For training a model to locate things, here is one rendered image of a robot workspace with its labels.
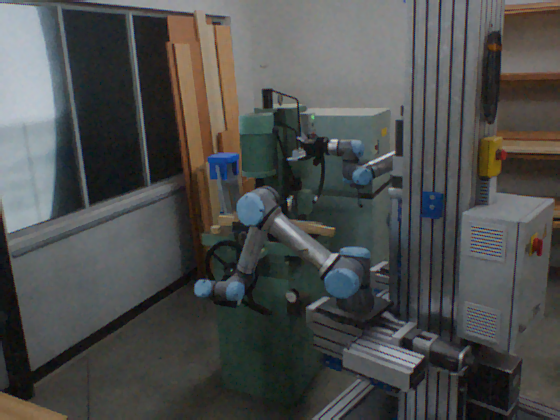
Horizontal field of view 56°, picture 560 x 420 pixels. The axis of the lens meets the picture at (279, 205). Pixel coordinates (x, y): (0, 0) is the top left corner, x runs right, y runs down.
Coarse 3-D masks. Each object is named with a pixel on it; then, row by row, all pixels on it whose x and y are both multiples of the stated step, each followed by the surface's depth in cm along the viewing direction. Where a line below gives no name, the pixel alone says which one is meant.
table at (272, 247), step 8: (208, 232) 279; (224, 232) 278; (208, 240) 276; (216, 240) 273; (272, 240) 262; (320, 240) 267; (264, 248) 260; (272, 248) 260; (280, 248) 258; (288, 248) 256
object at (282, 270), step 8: (224, 256) 274; (232, 256) 272; (296, 256) 268; (216, 264) 277; (264, 264) 264; (272, 264) 262; (280, 264) 260; (288, 264) 259; (296, 264) 268; (304, 264) 278; (264, 272) 266; (272, 272) 264; (280, 272) 262; (288, 272) 260; (296, 272) 269; (288, 280) 261
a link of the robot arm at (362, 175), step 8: (392, 152) 230; (376, 160) 228; (384, 160) 227; (392, 160) 227; (352, 168) 231; (360, 168) 226; (368, 168) 226; (376, 168) 226; (384, 168) 227; (392, 168) 228; (352, 176) 227; (360, 176) 224; (368, 176) 224; (376, 176) 228; (360, 184) 225; (368, 184) 226
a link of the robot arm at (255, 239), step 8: (248, 232) 216; (256, 232) 213; (264, 232) 214; (248, 240) 216; (256, 240) 214; (264, 240) 217; (248, 248) 216; (256, 248) 216; (240, 256) 222; (248, 256) 217; (256, 256) 218; (240, 264) 220; (248, 264) 219; (256, 264) 222; (240, 272) 221; (248, 272) 221; (248, 280) 223
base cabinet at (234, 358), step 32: (256, 288) 270; (288, 288) 262; (320, 288) 303; (224, 320) 284; (256, 320) 275; (288, 320) 267; (224, 352) 291; (256, 352) 281; (288, 352) 272; (224, 384) 297; (256, 384) 287; (288, 384) 277
